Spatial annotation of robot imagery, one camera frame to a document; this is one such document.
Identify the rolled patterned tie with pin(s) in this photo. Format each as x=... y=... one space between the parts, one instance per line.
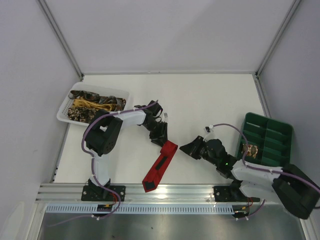
x=250 y=150

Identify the green divided organizer tray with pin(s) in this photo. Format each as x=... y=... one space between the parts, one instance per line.
x=273 y=138

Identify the brown floral tie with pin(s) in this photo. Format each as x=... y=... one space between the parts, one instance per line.
x=81 y=114

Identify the yellow patterned tie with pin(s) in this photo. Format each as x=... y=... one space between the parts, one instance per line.
x=93 y=105

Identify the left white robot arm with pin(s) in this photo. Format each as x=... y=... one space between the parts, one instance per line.
x=102 y=134

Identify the aluminium mounting rail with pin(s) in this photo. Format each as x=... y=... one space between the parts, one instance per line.
x=133 y=193

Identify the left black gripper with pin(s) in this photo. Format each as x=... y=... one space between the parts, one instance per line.
x=158 y=133

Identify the red necktie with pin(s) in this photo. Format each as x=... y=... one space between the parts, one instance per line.
x=158 y=169

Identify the white plastic basket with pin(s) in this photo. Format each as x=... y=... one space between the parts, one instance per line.
x=105 y=91

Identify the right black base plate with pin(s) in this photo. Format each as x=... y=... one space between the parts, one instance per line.
x=231 y=193

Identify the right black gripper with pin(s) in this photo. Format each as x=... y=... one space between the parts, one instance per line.
x=197 y=147

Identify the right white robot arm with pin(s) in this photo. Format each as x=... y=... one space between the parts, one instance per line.
x=286 y=185

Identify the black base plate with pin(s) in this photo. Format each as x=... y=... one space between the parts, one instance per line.
x=94 y=193
x=231 y=193

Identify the dark multicolour patterned tie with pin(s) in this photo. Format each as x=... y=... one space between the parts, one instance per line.
x=96 y=98

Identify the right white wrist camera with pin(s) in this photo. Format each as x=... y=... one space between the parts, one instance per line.
x=209 y=130

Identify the white slotted cable duct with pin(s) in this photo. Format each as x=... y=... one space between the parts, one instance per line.
x=207 y=209

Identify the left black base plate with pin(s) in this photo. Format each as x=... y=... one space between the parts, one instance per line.
x=94 y=193

